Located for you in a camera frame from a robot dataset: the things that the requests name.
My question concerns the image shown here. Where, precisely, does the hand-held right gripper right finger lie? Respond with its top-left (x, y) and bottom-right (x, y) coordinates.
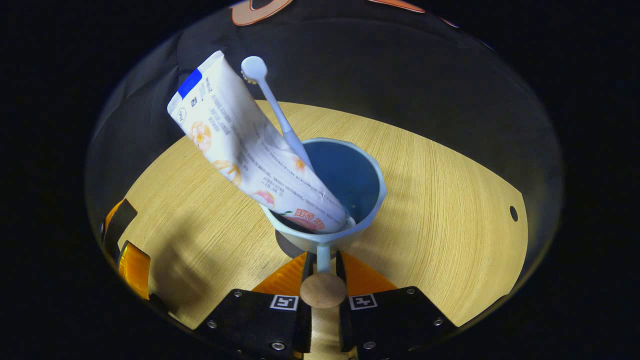
top-left (336, 251), bottom-right (458, 358)

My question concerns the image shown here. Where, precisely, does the light blue cup wooden handle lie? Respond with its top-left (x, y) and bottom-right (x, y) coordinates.
top-left (260, 137), bottom-right (388, 309)

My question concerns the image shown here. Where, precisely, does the black backdrop cloth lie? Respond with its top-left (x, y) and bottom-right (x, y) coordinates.
top-left (87, 0), bottom-right (563, 281)

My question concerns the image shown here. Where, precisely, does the white toothpaste tube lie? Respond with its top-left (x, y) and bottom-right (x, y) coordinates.
top-left (167, 50), bottom-right (351, 235)

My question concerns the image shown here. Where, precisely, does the white toothbrush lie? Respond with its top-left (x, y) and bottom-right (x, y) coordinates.
top-left (241, 56), bottom-right (315, 171)

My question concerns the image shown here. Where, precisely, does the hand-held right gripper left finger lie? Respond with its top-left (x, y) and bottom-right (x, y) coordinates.
top-left (194, 251), bottom-right (317, 358)

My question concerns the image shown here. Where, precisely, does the dark brown round coaster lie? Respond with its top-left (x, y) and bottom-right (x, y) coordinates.
top-left (275, 230), bottom-right (307, 260)

